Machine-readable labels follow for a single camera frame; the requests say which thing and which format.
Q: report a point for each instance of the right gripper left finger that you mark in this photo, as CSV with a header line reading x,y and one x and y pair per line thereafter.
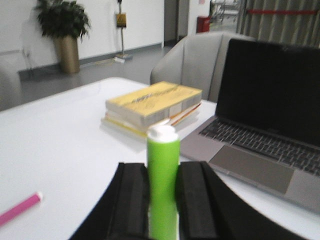
x,y
122,211

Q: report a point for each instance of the grey open laptop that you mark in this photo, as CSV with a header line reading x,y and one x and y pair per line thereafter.
x,y
266,127

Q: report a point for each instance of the red barrier belt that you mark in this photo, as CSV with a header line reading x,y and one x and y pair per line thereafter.
x,y
281,12

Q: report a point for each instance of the left grey armchair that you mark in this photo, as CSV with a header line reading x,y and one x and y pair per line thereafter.
x,y
197,61

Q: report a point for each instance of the green marker pen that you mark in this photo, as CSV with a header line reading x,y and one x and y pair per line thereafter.
x,y
163,151

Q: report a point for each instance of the potted green plant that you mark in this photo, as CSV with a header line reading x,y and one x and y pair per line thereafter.
x,y
66,22

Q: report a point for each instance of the pink marker pen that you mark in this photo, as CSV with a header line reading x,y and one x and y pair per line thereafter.
x,y
20,207

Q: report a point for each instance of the middle white book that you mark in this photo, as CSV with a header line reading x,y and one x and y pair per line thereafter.
x,y
171,120

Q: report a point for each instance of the yellow sign stand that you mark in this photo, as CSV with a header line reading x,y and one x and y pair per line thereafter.
x,y
121,24

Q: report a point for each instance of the top yellow book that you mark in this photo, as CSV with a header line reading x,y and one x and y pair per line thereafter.
x,y
154,103

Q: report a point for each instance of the red trash bin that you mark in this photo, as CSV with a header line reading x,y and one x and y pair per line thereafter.
x,y
203,24

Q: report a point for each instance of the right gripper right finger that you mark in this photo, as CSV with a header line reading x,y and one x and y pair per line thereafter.
x,y
209,209

